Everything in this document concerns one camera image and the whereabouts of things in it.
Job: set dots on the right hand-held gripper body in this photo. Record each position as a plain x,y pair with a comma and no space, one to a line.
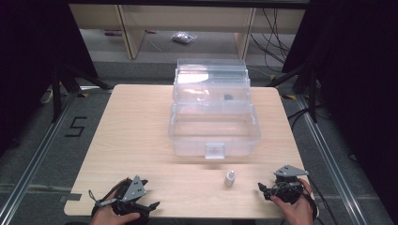
289,187

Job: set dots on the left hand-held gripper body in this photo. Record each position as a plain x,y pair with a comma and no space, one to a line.
133,190

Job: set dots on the small grey metal cylinder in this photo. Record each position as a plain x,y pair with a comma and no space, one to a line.
230,179

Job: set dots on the clear plastic tiered storage box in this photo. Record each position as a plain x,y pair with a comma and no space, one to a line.
216,134

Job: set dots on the person's right hand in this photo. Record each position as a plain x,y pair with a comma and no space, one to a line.
298,212

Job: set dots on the person's left hand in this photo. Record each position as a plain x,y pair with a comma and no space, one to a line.
109,217

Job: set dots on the yellow black floor tape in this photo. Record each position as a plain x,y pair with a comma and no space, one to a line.
83,94
288,97

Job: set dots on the black metal stand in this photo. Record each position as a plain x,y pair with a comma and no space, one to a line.
57,93
313,93

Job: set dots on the black curtain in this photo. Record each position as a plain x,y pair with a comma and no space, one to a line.
359,78
31,62

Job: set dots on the clear plastic bag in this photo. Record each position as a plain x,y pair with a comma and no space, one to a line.
184,37

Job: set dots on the metal floor rail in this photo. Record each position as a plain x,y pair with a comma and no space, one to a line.
37,156
328,156

